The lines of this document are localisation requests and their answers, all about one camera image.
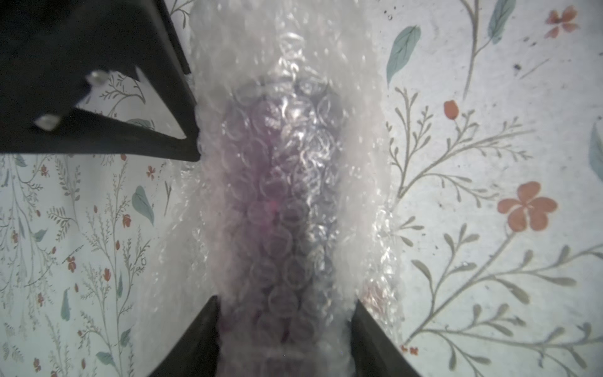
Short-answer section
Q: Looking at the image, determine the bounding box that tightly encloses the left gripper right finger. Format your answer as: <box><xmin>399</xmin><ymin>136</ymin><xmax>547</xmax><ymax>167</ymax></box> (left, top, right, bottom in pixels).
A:
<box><xmin>350</xmin><ymin>301</ymin><xmax>420</xmax><ymax>377</ymax></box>

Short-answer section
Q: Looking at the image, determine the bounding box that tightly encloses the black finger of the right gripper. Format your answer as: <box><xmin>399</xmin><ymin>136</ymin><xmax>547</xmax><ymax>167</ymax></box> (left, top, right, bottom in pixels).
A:
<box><xmin>1</xmin><ymin>1</ymin><xmax>200</xmax><ymax>162</ymax></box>

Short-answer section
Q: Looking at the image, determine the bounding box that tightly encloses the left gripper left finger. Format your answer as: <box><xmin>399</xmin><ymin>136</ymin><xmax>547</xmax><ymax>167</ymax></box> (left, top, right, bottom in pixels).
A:
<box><xmin>149</xmin><ymin>295</ymin><xmax>220</xmax><ymax>377</ymax></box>

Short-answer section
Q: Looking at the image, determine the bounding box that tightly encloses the purple glass bottle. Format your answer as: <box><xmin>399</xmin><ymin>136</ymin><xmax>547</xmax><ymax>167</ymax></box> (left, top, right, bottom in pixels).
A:
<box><xmin>217</xmin><ymin>75</ymin><xmax>355</xmax><ymax>376</ymax></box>

